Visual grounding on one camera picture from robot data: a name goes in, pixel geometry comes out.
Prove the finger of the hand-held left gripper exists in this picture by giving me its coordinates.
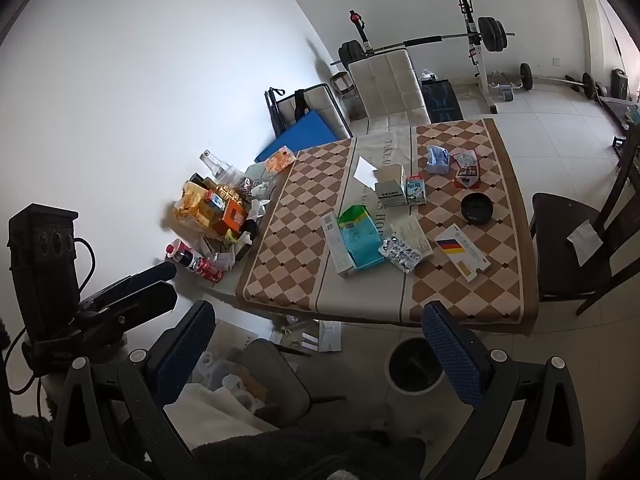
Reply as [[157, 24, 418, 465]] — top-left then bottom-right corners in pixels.
[[81, 261, 178, 309], [92, 281, 179, 332]]

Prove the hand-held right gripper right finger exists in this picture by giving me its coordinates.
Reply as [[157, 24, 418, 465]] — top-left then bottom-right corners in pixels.
[[421, 301, 593, 480]]

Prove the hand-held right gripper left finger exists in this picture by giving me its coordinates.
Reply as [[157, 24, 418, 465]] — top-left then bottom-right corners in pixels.
[[50, 300, 217, 480]]

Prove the round grey trash bin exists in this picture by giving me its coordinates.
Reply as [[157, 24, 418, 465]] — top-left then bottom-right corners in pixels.
[[384, 337, 446, 394]]

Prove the white box with striped flag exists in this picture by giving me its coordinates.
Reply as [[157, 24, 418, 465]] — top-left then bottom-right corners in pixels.
[[434, 225, 492, 284]]

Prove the silver blister pack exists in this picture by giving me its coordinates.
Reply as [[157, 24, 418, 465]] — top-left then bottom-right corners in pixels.
[[380, 235, 424, 275]]

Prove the white paper packet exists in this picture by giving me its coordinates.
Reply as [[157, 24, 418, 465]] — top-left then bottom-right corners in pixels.
[[390, 216, 433, 258]]

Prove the teal box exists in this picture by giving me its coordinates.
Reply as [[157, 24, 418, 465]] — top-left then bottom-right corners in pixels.
[[337, 205, 388, 272]]

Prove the black round ashtray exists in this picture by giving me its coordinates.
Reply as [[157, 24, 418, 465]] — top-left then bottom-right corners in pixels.
[[460, 192, 498, 226]]

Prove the long white box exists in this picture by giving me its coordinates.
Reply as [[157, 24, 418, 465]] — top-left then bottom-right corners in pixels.
[[320, 212, 357, 279]]

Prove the red white packet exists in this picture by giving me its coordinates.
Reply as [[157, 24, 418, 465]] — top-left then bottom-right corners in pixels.
[[452, 151, 482, 190]]

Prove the white paper sheet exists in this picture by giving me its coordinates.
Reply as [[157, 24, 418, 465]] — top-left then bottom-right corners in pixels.
[[352, 155, 381, 184]]

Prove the white plastic bag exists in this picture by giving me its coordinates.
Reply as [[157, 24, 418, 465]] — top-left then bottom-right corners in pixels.
[[192, 350, 251, 396]]

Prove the dark cola bottle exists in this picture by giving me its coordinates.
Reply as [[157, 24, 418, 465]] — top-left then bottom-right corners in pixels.
[[166, 240, 201, 271]]

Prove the beige flat cardboard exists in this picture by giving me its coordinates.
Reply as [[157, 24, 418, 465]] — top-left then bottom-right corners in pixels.
[[205, 317, 259, 362]]

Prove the red soda can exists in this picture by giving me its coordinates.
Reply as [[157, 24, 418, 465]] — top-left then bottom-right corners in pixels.
[[194, 257, 225, 284]]

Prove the grey table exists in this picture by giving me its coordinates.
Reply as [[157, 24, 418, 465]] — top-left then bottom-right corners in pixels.
[[155, 160, 301, 311]]

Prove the brown cardboard box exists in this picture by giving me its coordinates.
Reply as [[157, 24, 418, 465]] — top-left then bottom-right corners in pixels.
[[240, 375, 273, 413]]

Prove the yellow snack bag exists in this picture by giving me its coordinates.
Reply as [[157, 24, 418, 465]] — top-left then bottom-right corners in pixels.
[[172, 182, 221, 229]]

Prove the grey padded chair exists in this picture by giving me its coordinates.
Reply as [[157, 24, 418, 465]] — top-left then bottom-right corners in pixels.
[[235, 337, 347, 432]]

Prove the orange box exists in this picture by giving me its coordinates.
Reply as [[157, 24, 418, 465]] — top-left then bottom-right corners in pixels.
[[220, 200, 249, 236]]

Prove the yellow box with blue label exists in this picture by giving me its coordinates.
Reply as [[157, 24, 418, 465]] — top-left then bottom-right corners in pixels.
[[205, 180, 245, 211]]

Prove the small black bottle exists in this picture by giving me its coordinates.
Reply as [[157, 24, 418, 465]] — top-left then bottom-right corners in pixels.
[[235, 220, 259, 261]]

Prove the clear glass bottle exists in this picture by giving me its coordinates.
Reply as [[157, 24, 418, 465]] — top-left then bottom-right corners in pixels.
[[200, 150, 236, 182]]

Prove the crumpled white tissue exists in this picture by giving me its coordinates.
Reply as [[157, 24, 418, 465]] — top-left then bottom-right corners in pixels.
[[247, 182, 274, 222]]

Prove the dark wooden chair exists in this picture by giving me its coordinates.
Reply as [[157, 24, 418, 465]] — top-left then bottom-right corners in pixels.
[[529, 125, 640, 317]]

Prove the brown checkered tablecloth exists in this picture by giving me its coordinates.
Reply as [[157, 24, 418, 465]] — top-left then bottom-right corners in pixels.
[[235, 117, 541, 336]]

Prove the small milk carton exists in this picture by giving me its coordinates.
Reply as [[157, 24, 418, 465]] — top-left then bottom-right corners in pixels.
[[406, 174, 429, 206]]

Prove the white paper napkin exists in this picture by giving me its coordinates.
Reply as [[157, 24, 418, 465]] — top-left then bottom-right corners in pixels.
[[566, 220, 601, 267]]

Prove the orange snack bag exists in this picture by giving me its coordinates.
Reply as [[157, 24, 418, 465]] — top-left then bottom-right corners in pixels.
[[264, 146, 296, 177]]

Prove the grey carton box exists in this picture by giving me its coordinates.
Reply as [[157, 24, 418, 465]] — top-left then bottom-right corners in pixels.
[[374, 164, 408, 207]]

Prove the blue packet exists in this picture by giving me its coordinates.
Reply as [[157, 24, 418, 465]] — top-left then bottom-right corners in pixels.
[[426, 145, 451, 175]]

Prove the blue mat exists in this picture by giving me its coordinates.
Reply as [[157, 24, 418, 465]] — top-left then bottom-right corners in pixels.
[[255, 110, 351, 163]]

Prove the beige folding chair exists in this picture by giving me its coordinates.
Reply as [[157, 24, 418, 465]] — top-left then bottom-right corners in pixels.
[[265, 82, 353, 142]]

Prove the dark shopping bag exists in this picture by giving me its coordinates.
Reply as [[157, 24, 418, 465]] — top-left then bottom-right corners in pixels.
[[420, 77, 463, 123]]

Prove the grey exercise device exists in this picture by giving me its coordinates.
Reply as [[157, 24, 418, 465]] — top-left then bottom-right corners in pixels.
[[490, 70, 519, 103]]

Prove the small brown stool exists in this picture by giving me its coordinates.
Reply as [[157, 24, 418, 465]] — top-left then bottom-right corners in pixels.
[[330, 72, 358, 99]]

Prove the white cushioned chair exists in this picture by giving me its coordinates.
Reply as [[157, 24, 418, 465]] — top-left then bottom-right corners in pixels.
[[347, 50, 432, 133]]

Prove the weight bench rack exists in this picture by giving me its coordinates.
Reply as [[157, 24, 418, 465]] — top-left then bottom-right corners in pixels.
[[347, 0, 518, 116]]

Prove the barbell with black plates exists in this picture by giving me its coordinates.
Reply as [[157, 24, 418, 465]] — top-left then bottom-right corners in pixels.
[[330, 16, 516, 68]]

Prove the dark canister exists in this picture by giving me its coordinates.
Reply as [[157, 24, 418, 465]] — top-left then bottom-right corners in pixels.
[[611, 67, 632, 101]]

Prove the black cable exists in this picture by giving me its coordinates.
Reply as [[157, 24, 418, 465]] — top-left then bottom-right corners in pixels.
[[0, 237, 96, 396]]

